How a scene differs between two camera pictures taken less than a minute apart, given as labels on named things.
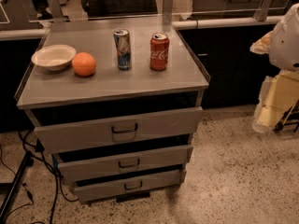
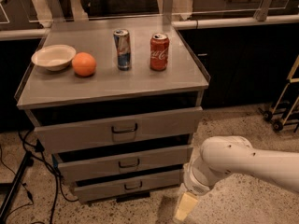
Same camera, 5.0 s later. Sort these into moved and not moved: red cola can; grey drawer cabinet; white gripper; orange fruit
Moved: white gripper
Not moved: orange fruit; red cola can; grey drawer cabinet
